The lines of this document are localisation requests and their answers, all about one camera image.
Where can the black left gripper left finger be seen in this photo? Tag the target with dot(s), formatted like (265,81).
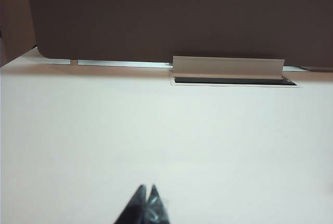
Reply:
(135,208)

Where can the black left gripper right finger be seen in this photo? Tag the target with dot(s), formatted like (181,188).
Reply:
(156,208)

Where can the grey desk divider panel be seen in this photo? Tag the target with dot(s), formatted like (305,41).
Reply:
(182,15)

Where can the beige side partition panel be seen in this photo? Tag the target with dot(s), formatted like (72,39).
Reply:
(15,18)

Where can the white divider mounting bracket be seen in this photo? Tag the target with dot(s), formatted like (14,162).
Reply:
(74,62)

